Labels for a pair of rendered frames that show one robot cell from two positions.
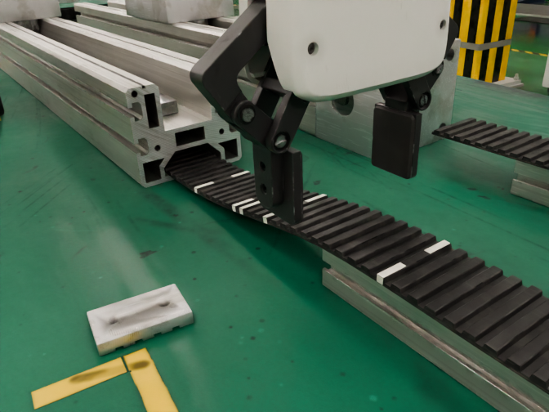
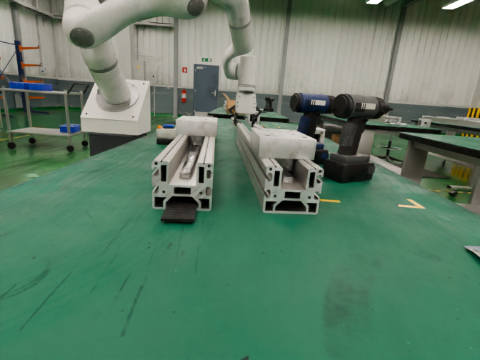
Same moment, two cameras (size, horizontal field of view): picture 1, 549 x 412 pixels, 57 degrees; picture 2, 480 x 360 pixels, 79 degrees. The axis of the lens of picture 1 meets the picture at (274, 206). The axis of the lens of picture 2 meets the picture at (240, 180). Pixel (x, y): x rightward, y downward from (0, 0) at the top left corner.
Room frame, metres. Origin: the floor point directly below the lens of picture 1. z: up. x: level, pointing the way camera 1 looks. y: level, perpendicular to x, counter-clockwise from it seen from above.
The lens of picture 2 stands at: (1.55, 0.67, 0.97)
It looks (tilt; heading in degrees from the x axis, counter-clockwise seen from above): 16 degrees down; 209
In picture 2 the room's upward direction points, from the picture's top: 4 degrees clockwise
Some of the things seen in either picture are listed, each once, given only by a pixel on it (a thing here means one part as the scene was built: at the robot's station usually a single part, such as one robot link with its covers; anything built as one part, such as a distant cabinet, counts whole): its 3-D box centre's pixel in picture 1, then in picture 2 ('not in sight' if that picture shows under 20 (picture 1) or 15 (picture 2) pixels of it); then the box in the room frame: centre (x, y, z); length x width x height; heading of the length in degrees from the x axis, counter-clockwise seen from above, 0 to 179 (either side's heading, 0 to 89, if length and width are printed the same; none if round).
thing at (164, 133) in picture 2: not in sight; (171, 135); (0.70, -0.12, 0.81); 0.10 x 0.08 x 0.06; 124
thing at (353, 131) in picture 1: (392, 88); not in sight; (0.50, -0.12, 0.83); 0.12 x 0.09 x 0.10; 124
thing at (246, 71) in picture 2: not in sight; (247, 70); (0.26, -0.04, 1.10); 0.09 x 0.08 x 0.13; 105
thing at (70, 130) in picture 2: not in sight; (50, 115); (-0.98, -4.13, 0.50); 1.03 x 0.55 x 1.01; 124
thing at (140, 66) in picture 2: not in sight; (139, 85); (-6.98, -8.87, 1.14); 1.30 x 0.28 x 2.28; 119
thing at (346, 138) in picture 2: not in sight; (361, 138); (0.71, 0.57, 0.89); 0.20 x 0.08 x 0.22; 147
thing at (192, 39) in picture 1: (181, 42); (198, 146); (0.86, 0.14, 0.82); 0.80 x 0.10 x 0.09; 34
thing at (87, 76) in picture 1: (62, 61); (260, 149); (0.75, 0.29, 0.82); 0.80 x 0.10 x 0.09; 34
